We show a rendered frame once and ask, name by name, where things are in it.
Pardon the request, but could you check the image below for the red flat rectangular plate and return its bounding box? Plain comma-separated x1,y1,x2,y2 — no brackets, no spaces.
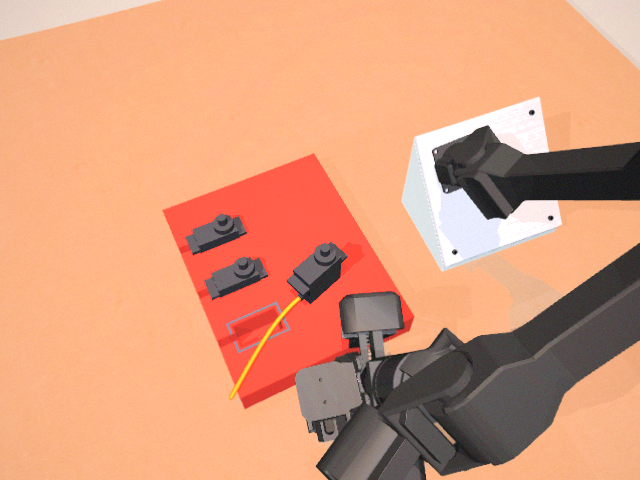
163,154,414,410

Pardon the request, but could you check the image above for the black micro servo with yellow cable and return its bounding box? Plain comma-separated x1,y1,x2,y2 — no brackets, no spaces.
229,241,348,400

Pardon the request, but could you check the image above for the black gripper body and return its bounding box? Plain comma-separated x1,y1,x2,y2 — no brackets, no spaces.
339,291,426,480

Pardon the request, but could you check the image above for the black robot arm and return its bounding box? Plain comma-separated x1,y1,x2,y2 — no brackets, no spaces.
295,125,640,480

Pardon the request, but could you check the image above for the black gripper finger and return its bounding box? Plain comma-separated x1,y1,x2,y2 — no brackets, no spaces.
341,328,397,348

